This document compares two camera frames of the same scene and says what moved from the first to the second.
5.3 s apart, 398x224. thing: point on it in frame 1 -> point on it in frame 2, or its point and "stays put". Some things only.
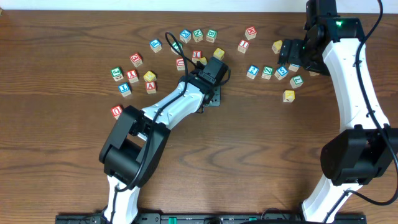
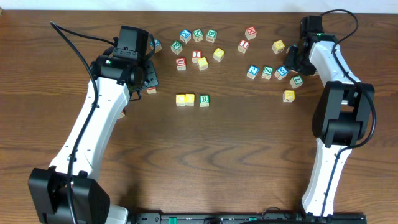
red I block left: (196, 55) stays put
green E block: (176, 46) stays put
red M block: (250, 32) stays put
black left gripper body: (213, 100) -> (151, 74)
